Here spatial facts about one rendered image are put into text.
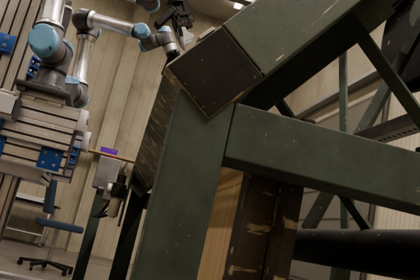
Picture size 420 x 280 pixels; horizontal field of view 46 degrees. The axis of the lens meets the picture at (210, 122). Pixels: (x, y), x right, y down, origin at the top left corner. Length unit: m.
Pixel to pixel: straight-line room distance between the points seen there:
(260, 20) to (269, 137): 0.19
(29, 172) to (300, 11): 1.58
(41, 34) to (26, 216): 7.61
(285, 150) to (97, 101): 8.98
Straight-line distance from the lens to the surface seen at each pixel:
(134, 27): 2.65
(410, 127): 1.39
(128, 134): 9.58
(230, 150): 0.75
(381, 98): 2.28
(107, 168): 2.82
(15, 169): 2.21
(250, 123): 0.77
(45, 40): 2.04
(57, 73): 2.15
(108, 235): 9.42
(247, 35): 0.81
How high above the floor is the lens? 0.56
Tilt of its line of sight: 14 degrees up
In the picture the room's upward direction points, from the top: 13 degrees clockwise
